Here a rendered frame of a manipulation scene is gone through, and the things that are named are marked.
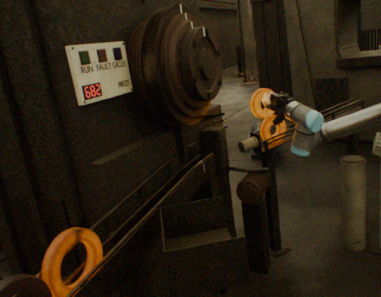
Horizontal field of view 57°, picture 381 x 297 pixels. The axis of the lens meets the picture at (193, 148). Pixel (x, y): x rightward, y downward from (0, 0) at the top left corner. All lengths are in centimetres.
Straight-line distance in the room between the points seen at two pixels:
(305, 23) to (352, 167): 236
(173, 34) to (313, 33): 283
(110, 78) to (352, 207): 141
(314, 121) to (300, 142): 12
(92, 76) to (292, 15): 315
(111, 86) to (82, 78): 13
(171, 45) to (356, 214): 133
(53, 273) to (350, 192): 152
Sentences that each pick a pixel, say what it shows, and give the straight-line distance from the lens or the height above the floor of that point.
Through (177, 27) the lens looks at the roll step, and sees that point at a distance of 136.
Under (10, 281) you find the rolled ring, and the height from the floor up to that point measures 75.
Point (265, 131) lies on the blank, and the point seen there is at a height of 72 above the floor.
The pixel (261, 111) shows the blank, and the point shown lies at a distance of 185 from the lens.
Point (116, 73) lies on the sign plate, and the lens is 128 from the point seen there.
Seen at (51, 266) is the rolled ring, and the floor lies 73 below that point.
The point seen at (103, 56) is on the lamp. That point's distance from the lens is 124.
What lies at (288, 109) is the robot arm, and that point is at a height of 85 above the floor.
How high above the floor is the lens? 118
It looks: 16 degrees down
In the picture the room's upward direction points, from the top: 8 degrees counter-clockwise
